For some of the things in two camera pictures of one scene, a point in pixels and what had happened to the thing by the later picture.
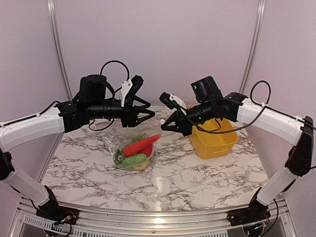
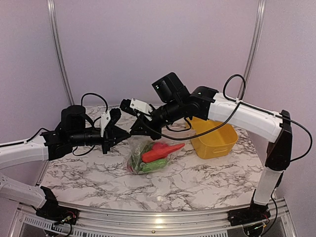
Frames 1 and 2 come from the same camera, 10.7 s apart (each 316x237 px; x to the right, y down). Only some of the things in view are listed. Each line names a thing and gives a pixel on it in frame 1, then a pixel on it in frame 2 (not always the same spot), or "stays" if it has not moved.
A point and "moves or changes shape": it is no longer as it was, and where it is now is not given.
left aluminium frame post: x=59 y=49 stays
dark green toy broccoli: x=135 y=139 → x=137 y=159
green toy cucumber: x=131 y=161 → x=153 y=165
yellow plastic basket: x=214 y=138 stays
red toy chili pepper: x=144 y=146 → x=160 y=151
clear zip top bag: x=133 y=150 moves or changes shape
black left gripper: x=132 y=119 → x=113 y=136
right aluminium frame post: x=254 y=46 stays
